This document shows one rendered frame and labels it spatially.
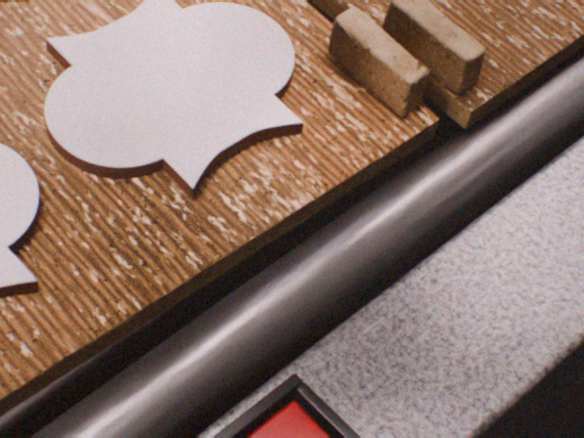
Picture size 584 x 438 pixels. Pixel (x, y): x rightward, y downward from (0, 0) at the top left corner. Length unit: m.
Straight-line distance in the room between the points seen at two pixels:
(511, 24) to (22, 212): 0.29
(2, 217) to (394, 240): 0.19
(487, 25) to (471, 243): 0.14
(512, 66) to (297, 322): 0.19
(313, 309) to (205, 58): 0.14
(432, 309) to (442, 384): 0.04
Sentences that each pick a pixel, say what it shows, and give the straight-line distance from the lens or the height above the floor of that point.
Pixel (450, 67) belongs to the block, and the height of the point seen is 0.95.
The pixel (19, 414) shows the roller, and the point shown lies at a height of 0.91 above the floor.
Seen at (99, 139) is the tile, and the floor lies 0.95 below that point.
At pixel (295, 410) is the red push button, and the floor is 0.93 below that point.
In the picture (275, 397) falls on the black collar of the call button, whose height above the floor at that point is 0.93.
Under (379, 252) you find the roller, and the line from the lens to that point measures 0.65.
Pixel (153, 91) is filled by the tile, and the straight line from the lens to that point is 0.66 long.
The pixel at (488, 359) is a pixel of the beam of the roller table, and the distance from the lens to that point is 0.63.
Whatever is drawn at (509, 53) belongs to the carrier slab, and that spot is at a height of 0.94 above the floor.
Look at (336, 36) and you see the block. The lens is 0.69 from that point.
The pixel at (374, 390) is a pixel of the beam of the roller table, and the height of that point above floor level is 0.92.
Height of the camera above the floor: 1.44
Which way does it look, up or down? 53 degrees down
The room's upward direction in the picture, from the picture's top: 11 degrees clockwise
